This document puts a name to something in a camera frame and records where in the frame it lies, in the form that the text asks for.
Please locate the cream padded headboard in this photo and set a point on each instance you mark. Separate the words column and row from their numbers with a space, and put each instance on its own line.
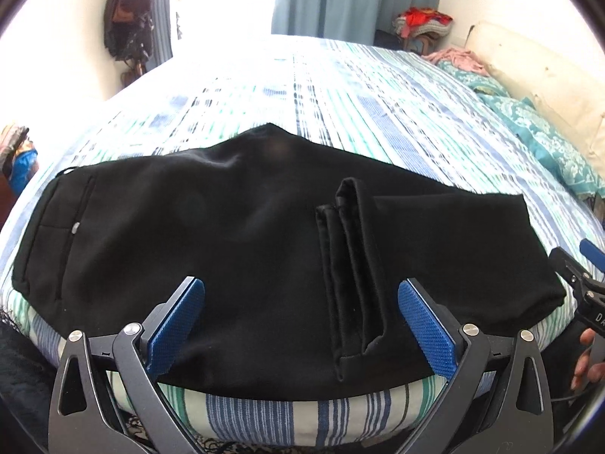
column 561, row 91

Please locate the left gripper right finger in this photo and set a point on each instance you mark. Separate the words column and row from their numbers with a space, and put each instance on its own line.
column 496, row 398

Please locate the red clothes pile on stool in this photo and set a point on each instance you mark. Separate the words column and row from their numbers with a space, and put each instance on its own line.
column 420, row 29

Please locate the operator right hand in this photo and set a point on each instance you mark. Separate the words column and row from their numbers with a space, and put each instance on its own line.
column 582, row 366

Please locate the black pants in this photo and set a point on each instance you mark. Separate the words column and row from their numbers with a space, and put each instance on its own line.
column 301, row 249

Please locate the pink garment on bed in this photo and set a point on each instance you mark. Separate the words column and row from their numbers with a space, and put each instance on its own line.
column 461, row 58

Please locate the operator black trousers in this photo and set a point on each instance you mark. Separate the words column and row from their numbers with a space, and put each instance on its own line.
column 23, row 387

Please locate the teal floral pillow near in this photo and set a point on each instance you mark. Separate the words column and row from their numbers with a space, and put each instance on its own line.
column 547, row 145

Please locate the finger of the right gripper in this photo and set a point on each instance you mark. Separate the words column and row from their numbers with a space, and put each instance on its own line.
column 593, row 253
column 567, row 267

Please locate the striped bed sheet mattress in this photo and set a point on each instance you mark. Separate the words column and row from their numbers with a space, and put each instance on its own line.
column 388, row 105

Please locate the teal floral pillow far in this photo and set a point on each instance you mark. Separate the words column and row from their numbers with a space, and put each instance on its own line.
column 476, row 82

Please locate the dark clothes on rack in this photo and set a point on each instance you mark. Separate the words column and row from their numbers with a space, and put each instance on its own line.
column 128, row 29

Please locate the teal floral pillow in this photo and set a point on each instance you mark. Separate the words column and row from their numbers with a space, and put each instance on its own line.
column 476, row 82
column 547, row 145

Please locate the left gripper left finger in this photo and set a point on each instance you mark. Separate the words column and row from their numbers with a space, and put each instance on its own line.
column 141, row 353

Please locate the blue striped curtain left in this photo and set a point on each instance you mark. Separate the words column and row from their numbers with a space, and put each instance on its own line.
column 161, row 34

